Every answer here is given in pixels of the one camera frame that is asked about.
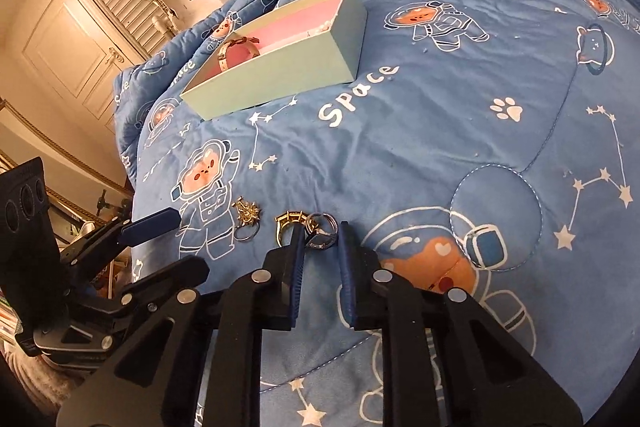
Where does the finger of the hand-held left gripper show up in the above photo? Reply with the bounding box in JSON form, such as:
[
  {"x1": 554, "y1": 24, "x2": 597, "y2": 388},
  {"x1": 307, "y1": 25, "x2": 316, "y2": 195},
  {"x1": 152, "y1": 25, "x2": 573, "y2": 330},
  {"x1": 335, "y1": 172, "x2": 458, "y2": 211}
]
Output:
[
  {"x1": 59, "y1": 208, "x2": 182, "y2": 290},
  {"x1": 62, "y1": 255, "x2": 211, "y2": 355}
]

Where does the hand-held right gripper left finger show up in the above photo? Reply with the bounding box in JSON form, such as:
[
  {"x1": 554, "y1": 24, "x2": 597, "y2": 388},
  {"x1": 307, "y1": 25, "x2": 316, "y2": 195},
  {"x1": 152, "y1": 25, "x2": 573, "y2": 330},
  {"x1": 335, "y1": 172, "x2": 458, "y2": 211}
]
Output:
[{"x1": 57, "y1": 226, "x2": 307, "y2": 427}]

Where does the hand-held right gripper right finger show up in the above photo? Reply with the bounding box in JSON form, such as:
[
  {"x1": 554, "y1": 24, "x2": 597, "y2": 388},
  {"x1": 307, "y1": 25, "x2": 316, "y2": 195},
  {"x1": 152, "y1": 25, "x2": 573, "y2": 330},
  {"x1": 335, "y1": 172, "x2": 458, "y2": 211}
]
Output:
[{"x1": 338, "y1": 221, "x2": 584, "y2": 427}]

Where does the silver ring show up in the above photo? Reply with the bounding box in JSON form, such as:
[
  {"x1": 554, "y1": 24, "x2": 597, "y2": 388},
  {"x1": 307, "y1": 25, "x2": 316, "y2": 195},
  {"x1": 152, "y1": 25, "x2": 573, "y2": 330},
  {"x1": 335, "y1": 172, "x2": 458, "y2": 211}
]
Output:
[{"x1": 305, "y1": 212, "x2": 342, "y2": 250}]

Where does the gold band ring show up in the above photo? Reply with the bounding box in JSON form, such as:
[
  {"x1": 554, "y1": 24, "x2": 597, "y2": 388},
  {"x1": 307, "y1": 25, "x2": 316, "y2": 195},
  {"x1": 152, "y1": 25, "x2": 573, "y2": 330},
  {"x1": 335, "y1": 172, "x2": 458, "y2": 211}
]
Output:
[{"x1": 274, "y1": 210, "x2": 307, "y2": 248}]

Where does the gold star ring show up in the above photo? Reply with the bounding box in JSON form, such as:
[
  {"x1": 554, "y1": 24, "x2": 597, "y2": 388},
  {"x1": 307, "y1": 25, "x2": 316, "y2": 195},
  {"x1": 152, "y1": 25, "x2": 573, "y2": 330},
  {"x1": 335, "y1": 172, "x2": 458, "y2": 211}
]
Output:
[{"x1": 231, "y1": 198, "x2": 263, "y2": 241}]

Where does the beige strap wristwatch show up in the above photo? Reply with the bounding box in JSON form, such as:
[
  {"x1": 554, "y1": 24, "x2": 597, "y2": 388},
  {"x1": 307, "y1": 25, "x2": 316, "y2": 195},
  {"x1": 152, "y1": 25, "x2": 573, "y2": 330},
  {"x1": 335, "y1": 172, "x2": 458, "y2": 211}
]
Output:
[{"x1": 216, "y1": 34, "x2": 262, "y2": 72}]

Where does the green box with pink inside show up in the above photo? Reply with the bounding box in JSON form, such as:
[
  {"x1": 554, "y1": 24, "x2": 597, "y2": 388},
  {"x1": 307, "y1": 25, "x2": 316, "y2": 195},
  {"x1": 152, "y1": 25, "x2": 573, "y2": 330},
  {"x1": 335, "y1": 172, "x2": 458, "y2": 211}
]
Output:
[{"x1": 179, "y1": 0, "x2": 369, "y2": 122}]

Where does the blue astronaut bear printed blanket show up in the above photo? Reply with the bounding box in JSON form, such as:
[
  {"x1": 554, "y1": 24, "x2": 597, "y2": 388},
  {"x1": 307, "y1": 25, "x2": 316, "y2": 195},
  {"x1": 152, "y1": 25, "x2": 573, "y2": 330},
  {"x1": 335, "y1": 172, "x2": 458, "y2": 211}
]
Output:
[{"x1": 112, "y1": 0, "x2": 640, "y2": 427}]

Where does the white panelled door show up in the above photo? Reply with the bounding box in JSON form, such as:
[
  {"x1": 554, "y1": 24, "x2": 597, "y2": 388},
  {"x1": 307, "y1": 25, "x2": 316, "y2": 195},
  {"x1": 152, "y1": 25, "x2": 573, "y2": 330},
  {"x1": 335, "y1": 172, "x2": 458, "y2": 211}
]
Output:
[{"x1": 22, "y1": 0, "x2": 146, "y2": 132}]

